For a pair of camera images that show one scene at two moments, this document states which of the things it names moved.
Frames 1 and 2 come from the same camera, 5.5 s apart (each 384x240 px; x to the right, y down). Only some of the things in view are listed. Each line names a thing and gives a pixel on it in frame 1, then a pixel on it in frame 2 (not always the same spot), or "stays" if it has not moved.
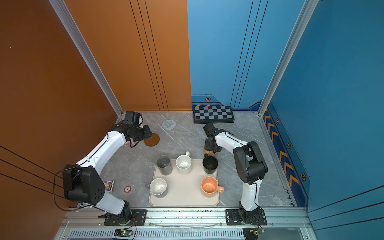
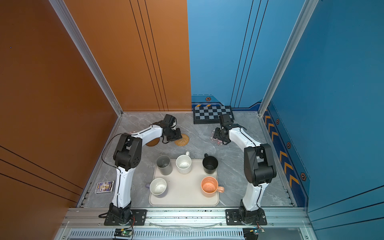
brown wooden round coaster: [152, 141] stays
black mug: [209, 164] stays
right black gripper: [207, 147] to [217, 136]
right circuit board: [252, 233] stays
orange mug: [209, 187] stays
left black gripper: [148, 133] to [178, 136]
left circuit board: [123, 232] stays
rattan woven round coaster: [209, 152] to [183, 142]
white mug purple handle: [157, 186] stays
